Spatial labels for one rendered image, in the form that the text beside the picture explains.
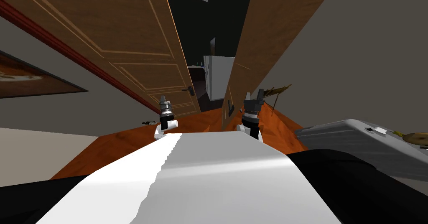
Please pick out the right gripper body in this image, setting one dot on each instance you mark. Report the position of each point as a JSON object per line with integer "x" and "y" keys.
{"x": 252, "y": 106}

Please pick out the plain brown wooden door leaf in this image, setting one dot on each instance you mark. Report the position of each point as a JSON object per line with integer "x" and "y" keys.
{"x": 267, "y": 43}

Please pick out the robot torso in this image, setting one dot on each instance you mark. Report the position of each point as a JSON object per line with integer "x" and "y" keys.
{"x": 214, "y": 184}

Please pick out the brown panelled wooden door leaf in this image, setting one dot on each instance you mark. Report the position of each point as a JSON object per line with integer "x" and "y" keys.
{"x": 127, "y": 33}

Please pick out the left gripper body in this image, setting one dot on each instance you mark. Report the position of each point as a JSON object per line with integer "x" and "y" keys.
{"x": 166, "y": 108}

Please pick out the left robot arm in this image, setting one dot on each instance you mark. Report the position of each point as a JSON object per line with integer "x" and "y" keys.
{"x": 166, "y": 121}

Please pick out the white refrigerator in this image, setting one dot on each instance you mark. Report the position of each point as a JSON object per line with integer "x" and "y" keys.
{"x": 219, "y": 77}

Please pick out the yellow round object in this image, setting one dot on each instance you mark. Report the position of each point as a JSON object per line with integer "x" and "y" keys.
{"x": 414, "y": 138}

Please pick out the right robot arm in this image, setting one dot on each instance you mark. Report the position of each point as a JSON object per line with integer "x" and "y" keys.
{"x": 351, "y": 190}

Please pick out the dark framed wall picture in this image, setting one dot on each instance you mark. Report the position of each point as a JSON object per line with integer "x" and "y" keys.
{"x": 30, "y": 80}

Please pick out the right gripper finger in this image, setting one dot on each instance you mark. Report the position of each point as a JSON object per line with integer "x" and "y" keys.
{"x": 260, "y": 94}
{"x": 248, "y": 96}

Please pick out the brown wooden stand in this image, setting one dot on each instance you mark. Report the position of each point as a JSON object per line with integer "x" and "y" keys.
{"x": 276, "y": 92}

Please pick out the grey hard case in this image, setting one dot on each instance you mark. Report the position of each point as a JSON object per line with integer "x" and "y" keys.
{"x": 361, "y": 143}

